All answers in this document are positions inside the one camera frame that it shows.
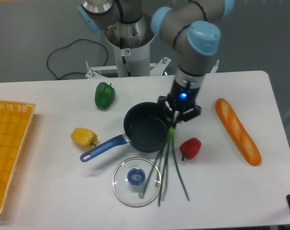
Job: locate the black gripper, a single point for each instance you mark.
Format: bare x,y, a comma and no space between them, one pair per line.
180,104

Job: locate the green onion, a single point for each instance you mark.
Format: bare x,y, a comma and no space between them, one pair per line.
162,160

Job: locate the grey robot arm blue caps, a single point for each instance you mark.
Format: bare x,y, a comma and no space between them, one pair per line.
189,30

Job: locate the red bell pepper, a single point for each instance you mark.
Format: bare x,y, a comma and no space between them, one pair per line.
190,148

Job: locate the orange baguette bread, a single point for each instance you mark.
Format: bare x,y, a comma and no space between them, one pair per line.
237,132

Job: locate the green bell pepper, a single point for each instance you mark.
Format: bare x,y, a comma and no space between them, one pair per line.
104,95

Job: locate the glass lid blue knob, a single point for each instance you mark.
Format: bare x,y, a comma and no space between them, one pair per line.
136,182

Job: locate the yellow bell pepper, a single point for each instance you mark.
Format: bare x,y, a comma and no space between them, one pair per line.
84,138

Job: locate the yellow woven basket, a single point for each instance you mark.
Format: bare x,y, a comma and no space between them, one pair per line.
15,119

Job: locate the dark pot blue handle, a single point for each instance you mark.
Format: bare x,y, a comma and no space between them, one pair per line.
145,129

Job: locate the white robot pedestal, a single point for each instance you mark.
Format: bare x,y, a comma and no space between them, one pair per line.
133,57

